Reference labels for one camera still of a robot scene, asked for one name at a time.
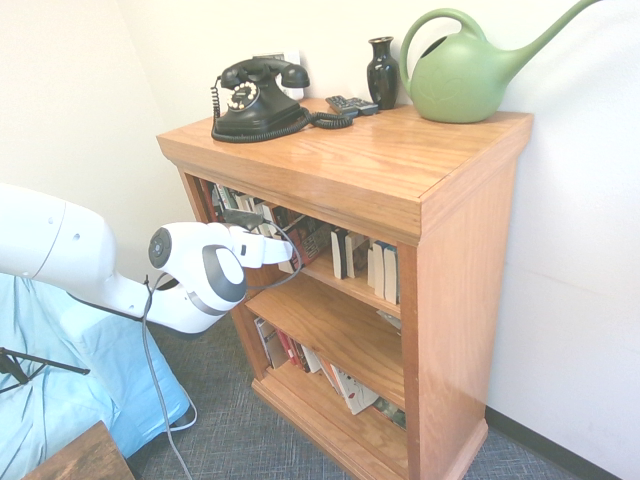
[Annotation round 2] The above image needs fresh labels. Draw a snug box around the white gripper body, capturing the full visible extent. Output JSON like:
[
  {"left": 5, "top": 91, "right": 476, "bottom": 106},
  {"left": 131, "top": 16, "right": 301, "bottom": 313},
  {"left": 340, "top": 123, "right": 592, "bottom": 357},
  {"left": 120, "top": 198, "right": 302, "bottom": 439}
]
[{"left": 228, "top": 224, "right": 297, "bottom": 270}]

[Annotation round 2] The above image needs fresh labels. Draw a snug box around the red black cover paperback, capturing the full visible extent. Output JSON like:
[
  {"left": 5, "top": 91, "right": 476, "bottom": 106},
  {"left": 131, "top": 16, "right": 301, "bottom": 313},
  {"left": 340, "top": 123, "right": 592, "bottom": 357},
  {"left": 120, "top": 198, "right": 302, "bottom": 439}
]
[{"left": 277, "top": 214, "right": 334, "bottom": 276}]

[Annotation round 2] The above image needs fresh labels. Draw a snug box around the leaning black cover book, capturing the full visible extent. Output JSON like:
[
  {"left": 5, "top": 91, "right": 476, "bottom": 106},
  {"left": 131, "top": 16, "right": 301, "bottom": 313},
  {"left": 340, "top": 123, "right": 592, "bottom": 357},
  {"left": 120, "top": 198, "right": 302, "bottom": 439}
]
[{"left": 272, "top": 204, "right": 321, "bottom": 232}]

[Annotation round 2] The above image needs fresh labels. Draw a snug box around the white black spine book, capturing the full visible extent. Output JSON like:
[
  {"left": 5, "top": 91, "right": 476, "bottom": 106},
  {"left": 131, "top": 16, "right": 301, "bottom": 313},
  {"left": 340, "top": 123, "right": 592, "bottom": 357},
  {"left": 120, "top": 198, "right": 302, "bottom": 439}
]
[{"left": 212, "top": 183, "right": 237, "bottom": 217}]

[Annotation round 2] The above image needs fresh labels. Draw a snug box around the dark red spine book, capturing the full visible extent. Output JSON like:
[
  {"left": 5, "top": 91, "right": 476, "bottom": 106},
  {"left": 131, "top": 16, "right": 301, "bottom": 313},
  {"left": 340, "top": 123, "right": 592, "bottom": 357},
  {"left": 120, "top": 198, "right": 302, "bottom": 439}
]
[{"left": 199, "top": 179, "right": 222, "bottom": 224}]

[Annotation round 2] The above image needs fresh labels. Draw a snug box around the black white paperback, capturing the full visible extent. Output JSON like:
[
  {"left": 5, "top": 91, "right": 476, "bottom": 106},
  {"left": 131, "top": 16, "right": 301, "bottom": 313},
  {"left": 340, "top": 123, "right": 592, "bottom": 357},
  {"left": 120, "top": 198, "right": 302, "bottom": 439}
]
[{"left": 330, "top": 227, "right": 350, "bottom": 281}]

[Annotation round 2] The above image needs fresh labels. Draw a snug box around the white black cover book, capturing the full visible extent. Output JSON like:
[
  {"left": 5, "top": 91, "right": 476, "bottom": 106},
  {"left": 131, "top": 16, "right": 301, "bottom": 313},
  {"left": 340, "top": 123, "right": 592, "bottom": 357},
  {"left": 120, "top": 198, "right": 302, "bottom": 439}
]
[{"left": 253, "top": 316, "right": 290, "bottom": 371}]

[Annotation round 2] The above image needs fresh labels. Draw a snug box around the white thin book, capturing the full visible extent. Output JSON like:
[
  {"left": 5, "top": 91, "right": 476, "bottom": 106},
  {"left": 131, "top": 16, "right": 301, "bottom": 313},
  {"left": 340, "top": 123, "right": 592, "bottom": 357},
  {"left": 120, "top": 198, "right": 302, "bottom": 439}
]
[{"left": 300, "top": 343, "right": 324, "bottom": 375}]

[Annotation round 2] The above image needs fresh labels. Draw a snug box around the blue spine paperback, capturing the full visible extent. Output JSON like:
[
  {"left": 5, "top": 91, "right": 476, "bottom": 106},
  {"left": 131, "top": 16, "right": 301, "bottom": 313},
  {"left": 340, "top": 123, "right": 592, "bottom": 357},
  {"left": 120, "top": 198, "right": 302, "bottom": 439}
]
[{"left": 374, "top": 240, "right": 396, "bottom": 303}]

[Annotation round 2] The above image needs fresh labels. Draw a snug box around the black rotary telephone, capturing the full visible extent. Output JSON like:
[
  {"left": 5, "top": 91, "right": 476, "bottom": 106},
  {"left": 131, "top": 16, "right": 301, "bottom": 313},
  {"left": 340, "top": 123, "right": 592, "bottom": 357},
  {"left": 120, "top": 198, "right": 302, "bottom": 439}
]
[{"left": 209, "top": 57, "right": 359, "bottom": 145}]

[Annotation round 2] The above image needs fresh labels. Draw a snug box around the orange white paperback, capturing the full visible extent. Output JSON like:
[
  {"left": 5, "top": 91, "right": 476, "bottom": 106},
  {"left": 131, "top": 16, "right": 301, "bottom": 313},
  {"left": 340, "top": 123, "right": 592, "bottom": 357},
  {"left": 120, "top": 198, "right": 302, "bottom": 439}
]
[{"left": 317, "top": 355, "right": 347, "bottom": 397}]

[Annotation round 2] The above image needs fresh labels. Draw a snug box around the black remote control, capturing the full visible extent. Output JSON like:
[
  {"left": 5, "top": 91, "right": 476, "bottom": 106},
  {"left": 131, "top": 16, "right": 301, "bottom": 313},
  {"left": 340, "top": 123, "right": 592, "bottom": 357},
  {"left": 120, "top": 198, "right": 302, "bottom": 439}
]
[
  {"left": 344, "top": 96, "right": 380, "bottom": 117},
  {"left": 325, "top": 94, "right": 359, "bottom": 119}
]

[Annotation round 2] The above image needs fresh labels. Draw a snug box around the white red print book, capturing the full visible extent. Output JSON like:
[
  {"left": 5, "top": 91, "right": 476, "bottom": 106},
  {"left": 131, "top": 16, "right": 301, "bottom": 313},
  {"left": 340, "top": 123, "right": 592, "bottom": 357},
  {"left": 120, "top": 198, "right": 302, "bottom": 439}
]
[{"left": 329, "top": 363, "right": 381, "bottom": 417}]

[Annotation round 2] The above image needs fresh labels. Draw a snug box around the wooden bookshelf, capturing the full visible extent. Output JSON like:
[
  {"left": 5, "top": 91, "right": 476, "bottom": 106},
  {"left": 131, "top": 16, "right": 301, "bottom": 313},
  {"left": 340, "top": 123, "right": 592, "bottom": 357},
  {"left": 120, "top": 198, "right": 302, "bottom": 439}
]
[{"left": 156, "top": 97, "right": 535, "bottom": 480}]

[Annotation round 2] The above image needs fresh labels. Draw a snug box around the black glossy vase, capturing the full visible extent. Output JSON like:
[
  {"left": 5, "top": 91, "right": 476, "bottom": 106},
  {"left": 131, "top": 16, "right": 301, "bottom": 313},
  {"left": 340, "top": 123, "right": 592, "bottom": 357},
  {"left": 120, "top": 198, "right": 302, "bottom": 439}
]
[{"left": 367, "top": 36, "right": 400, "bottom": 111}]

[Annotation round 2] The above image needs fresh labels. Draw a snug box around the camouflage cover book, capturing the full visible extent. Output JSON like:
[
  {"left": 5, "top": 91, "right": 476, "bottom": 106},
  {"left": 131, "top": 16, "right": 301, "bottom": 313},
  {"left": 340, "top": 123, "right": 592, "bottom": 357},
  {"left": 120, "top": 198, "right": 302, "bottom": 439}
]
[{"left": 371, "top": 396, "right": 408, "bottom": 432}]

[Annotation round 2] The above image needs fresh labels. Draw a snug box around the light blue cloth cover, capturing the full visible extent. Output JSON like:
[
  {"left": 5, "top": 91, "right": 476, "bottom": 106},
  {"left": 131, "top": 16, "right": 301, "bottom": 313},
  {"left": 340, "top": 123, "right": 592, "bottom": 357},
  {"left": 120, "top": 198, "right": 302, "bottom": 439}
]
[{"left": 0, "top": 272, "right": 199, "bottom": 480}]

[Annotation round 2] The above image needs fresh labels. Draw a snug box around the green plastic watering can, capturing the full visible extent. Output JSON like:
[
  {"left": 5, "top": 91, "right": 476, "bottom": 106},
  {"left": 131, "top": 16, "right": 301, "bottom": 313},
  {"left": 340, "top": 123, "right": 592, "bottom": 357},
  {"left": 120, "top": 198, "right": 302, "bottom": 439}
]
[{"left": 398, "top": 0, "right": 606, "bottom": 125}]

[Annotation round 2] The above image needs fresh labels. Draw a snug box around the black tripod stand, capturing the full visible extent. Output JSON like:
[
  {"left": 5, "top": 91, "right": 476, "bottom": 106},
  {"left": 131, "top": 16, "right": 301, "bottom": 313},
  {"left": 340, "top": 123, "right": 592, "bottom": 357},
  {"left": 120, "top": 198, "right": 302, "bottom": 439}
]
[{"left": 0, "top": 346, "right": 92, "bottom": 396}]

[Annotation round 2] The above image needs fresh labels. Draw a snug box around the dark wooden table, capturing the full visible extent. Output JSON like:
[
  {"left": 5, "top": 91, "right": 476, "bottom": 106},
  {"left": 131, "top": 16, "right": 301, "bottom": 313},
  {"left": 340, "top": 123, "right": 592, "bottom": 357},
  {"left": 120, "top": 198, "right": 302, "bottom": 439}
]
[{"left": 22, "top": 420, "right": 137, "bottom": 480}]

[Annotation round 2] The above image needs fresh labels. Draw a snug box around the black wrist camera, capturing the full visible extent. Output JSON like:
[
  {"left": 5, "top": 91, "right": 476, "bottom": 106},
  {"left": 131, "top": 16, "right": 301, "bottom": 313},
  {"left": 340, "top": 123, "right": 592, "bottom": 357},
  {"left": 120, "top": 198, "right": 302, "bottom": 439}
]
[{"left": 221, "top": 209, "right": 267, "bottom": 234}]

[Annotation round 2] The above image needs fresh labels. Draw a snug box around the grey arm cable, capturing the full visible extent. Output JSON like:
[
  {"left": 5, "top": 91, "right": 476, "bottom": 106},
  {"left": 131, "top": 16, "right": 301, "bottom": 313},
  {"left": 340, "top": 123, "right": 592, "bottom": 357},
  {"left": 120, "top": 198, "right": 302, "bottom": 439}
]
[{"left": 141, "top": 219, "right": 305, "bottom": 480}]

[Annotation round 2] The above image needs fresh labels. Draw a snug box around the white frame leg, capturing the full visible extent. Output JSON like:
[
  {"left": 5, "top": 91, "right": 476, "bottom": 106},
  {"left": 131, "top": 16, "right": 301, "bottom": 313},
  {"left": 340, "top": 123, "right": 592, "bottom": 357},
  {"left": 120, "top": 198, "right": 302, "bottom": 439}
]
[{"left": 163, "top": 399, "right": 199, "bottom": 433}]

